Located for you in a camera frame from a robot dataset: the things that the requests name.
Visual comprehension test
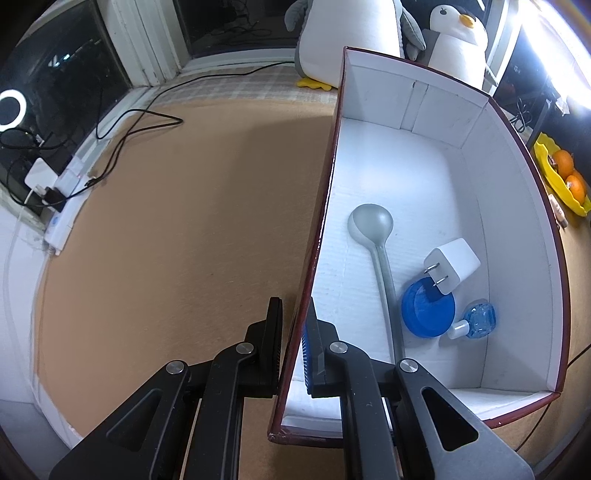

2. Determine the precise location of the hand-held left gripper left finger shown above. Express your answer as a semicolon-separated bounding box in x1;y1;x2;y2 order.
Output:
48;296;284;480

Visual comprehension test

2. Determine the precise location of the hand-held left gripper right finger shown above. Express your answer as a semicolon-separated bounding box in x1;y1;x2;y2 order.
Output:
301;298;536;480

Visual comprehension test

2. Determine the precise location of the blue round lid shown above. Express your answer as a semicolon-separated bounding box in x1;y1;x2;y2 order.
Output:
401;277;456;339

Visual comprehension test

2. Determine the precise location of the grey spoon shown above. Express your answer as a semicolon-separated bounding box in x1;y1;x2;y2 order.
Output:
347;203;406;365

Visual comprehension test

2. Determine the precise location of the white charger plug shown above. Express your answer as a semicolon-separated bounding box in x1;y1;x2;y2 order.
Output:
423;237;481;296

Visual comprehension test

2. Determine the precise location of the blue hand sanitizer bottle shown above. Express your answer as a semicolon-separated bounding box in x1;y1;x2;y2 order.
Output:
447;302;498;341

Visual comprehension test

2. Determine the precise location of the red cardboard box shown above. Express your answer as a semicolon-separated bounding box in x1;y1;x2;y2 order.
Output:
268;45;568;448

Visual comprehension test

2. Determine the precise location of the small white bottle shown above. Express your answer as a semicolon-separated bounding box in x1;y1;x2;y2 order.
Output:
549;194;570;228

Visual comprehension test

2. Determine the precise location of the white power strip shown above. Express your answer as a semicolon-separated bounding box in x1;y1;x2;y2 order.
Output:
44;157;100;254

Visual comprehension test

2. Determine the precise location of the checked cloth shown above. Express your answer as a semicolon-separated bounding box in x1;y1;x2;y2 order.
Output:
152;60;342;112

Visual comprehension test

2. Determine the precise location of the white power adapter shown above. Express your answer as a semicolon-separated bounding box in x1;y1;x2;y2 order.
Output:
24;158;61;190

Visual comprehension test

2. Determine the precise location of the large penguin plush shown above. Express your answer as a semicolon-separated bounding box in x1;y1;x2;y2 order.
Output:
285;0;428;90

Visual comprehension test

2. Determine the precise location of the yellow plastic bowl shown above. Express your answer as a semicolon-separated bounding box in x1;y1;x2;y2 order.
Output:
533;133;591;216

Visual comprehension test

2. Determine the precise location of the orange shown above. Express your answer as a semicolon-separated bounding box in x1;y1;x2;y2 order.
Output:
564;173;587;204
551;150;575;178

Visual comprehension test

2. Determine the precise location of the black tripod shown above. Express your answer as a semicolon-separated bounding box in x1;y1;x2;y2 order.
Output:
526;74;561;148

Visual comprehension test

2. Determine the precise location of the small penguin plush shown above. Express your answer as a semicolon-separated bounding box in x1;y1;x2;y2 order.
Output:
418;4;498;90

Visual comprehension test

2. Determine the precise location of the long black cable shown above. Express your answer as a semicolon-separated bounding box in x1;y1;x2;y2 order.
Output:
69;60;296;195

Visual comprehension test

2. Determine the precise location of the thin black cable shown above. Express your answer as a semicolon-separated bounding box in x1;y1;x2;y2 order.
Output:
517;344;591;453

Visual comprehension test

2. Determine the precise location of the white window frame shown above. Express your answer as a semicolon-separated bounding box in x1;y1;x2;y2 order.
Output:
0;0;522;93

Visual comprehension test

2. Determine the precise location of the black power strip cable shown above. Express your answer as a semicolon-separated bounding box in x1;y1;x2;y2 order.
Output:
512;95;533;136

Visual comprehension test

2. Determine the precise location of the white ring light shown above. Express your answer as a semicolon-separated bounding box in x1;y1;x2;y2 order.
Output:
480;0;591;121

